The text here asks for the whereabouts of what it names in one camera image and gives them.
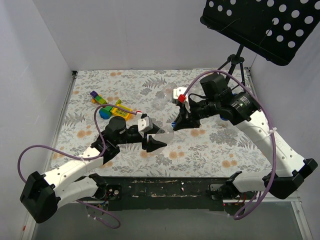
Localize clear bottle blue label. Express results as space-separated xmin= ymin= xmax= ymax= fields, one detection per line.
xmin=219 ymin=114 xmax=229 ymax=121

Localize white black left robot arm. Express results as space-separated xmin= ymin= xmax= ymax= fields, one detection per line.
xmin=20 ymin=115 xmax=169 ymax=224

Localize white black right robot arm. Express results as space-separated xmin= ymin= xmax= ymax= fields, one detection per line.
xmin=172 ymin=73 xmax=318 ymax=200

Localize yellow window toy block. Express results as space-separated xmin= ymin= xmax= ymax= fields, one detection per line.
xmin=111 ymin=104 xmax=133 ymax=121

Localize green blue toy blocks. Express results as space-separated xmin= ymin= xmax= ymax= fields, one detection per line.
xmin=98 ymin=105 xmax=115 ymax=120

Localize toy block car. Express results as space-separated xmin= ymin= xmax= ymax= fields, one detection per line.
xmin=90 ymin=91 xmax=108 ymax=105

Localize black music stand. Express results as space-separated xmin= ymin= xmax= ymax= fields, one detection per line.
xmin=199 ymin=0 xmax=320 ymax=86

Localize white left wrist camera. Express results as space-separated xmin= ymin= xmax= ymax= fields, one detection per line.
xmin=137 ymin=116 xmax=153 ymax=133

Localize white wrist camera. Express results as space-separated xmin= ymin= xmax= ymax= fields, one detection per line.
xmin=137 ymin=116 xmax=153 ymax=133
xmin=171 ymin=87 xmax=191 ymax=113

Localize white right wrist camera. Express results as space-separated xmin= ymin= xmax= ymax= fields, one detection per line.
xmin=171 ymin=87 xmax=191 ymax=113

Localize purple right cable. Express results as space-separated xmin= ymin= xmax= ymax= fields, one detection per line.
xmin=179 ymin=70 xmax=278 ymax=221

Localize purple cable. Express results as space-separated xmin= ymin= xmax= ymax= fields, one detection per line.
xmin=17 ymin=104 xmax=143 ymax=229
xmin=179 ymin=70 xmax=278 ymax=221

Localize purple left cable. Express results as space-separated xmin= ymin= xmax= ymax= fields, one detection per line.
xmin=17 ymin=104 xmax=143 ymax=229

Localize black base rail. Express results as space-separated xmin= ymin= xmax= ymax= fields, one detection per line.
xmin=84 ymin=173 xmax=248 ymax=212

